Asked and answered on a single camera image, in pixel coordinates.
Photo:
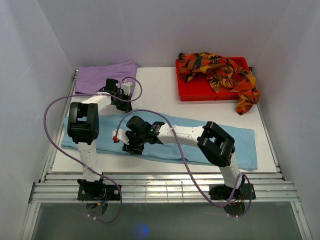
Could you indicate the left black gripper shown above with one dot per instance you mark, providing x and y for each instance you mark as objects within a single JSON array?
[{"x": 126, "y": 107}]

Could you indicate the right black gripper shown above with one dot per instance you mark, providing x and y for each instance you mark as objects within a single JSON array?
[{"x": 130, "y": 148}]

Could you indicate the orange camouflage trousers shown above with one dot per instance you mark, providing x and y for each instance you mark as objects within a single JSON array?
[{"x": 222, "y": 74}]

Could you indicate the light blue trousers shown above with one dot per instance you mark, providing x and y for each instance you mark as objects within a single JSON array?
[{"x": 245, "y": 145}]

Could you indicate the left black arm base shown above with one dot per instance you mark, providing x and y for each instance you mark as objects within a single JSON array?
[{"x": 97, "y": 202}]

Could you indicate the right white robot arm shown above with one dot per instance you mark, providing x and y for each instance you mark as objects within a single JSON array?
[{"x": 217, "y": 146}]

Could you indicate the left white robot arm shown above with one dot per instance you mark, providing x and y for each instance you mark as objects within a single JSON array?
[{"x": 83, "y": 128}]

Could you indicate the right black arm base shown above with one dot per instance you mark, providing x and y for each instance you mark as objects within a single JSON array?
[{"x": 236, "y": 207}]

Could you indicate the folded purple trousers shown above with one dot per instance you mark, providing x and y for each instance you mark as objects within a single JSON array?
[{"x": 91, "y": 79}]

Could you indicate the red plastic tray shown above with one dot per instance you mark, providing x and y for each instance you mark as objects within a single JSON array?
[{"x": 198, "y": 89}]

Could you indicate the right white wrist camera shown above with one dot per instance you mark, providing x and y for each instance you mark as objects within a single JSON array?
[{"x": 119, "y": 135}]

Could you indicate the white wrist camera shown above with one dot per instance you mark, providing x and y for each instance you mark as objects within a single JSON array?
[
  {"x": 128, "y": 87},
  {"x": 119, "y": 135}
]

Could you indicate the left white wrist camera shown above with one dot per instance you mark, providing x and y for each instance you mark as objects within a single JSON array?
[{"x": 128, "y": 87}]

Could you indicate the aluminium rail frame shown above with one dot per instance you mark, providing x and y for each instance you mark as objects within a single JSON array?
[{"x": 163, "y": 201}]

